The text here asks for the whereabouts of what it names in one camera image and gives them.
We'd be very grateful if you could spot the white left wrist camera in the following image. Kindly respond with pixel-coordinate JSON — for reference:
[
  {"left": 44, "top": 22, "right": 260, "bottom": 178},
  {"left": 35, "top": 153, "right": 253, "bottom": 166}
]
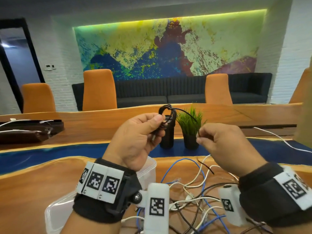
[{"left": 137, "top": 183, "right": 170, "bottom": 234}]

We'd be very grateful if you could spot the black left wristband with markers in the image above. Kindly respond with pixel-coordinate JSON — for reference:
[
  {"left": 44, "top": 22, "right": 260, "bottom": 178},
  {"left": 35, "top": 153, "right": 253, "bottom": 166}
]
[{"left": 72, "top": 158, "right": 142, "bottom": 223}]

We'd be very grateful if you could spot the black sofa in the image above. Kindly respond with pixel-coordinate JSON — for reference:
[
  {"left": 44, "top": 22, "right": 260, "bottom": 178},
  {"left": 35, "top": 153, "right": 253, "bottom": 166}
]
[{"left": 72, "top": 72, "right": 273, "bottom": 111}]

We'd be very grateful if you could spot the orange chair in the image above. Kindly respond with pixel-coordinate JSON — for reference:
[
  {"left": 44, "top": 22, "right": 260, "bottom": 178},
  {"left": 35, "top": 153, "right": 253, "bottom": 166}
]
[
  {"left": 21, "top": 83, "right": 56, "bottom": 114},
  {"left": 289, "top": 67, "right": 312, "bottom": 104},
  {"left": 204, "top": 73, "right": 233, "bottom": 106},
  {"left": 82, "top": 69, "right": 118, "bottom": 112}
]

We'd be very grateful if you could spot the black travel mug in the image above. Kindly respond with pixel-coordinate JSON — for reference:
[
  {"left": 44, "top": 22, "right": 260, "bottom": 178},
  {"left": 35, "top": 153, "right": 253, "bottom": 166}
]
[{"left": 160, "top": 115, "right": 176, "bottom": 150}]

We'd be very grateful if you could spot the person's left forearm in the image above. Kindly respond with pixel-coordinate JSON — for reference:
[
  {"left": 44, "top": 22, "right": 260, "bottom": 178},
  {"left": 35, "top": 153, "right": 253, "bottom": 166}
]
[{"left": 59, "top": 211, "right": 122, "bottom": 234}]

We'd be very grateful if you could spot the colourful abstract wall painting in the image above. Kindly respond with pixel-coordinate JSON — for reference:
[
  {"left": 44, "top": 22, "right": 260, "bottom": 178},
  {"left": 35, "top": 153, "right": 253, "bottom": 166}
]
[{"left": 74, "top": 9, "right": 266, "bottom": 81}]

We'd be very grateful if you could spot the person's right hand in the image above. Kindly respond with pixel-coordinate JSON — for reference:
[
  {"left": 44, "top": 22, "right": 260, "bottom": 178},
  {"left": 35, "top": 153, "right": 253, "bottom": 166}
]
[{"left": 196, "top": 123, "right": 268, "bottom": 178}]

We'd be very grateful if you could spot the long white charging cable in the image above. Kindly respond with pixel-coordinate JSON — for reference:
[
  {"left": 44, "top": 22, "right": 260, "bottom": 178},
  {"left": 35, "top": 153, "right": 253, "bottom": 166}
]
[{"left": 253, "top": 127, "right": 312, "bottom": 153}]

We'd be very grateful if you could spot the person's left hand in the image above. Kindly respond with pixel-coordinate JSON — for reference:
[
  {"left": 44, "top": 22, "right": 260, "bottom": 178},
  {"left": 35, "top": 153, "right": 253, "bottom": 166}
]
[{"left": 102, "top": 112, "right": 169, "bottom": 171}]

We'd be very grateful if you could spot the clear plastic container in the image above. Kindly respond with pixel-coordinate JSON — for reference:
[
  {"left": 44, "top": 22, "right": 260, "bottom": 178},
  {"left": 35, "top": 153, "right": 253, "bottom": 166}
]
[{"left": 45, "top": 156, "right": 157, "bottom": 234}]

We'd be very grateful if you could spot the dark framed glass door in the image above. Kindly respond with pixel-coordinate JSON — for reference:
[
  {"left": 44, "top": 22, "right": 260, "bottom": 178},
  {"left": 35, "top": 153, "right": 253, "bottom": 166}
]
[{"left": 0, "top": 19, "right": 45, "bottom": 114}]

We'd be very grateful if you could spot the tangle of mixed cables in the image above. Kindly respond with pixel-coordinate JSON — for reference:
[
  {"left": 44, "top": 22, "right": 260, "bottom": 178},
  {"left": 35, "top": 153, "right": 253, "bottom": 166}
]
[{"left": 121, "top": 154, "right": 273, "bottom": 234}]

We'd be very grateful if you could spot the thin black cable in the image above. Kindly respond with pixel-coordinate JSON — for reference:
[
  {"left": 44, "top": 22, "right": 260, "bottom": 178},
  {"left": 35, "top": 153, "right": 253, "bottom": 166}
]
[{"left": 151, "top": 104, "right": 215, "bottom": 175}]

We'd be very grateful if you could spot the green potted plant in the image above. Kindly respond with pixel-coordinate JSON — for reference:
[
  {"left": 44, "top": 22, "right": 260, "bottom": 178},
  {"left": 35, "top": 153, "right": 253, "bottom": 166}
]
[{"left": 176, "top": 106, "right": 205, "bottom": 151}]

